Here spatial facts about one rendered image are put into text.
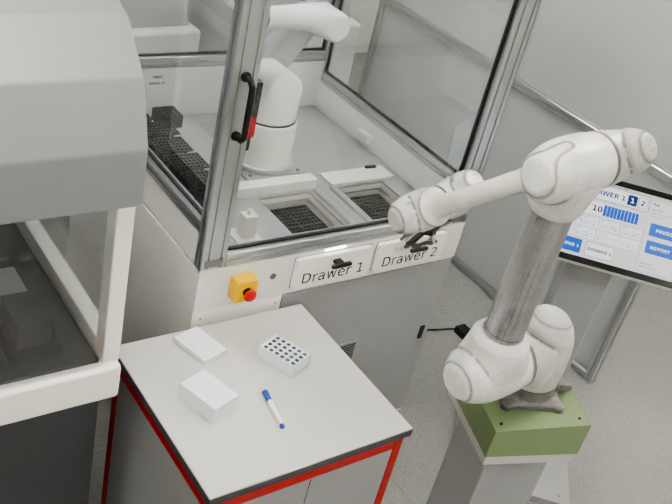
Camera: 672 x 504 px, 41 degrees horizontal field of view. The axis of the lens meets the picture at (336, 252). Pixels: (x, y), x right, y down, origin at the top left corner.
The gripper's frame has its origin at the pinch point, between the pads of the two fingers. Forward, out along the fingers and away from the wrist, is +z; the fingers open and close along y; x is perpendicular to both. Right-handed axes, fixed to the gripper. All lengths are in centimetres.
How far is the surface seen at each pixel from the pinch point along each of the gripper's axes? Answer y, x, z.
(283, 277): 6.2, 34.8, 15.2
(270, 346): -13, 52, 9
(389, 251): 2.6, -4.2, 14.3
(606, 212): -16, -71, -13
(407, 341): -21, -23, 56
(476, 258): 12, -134, 129
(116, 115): 30, 96, -62
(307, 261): 7.1, 28.0, 9.7
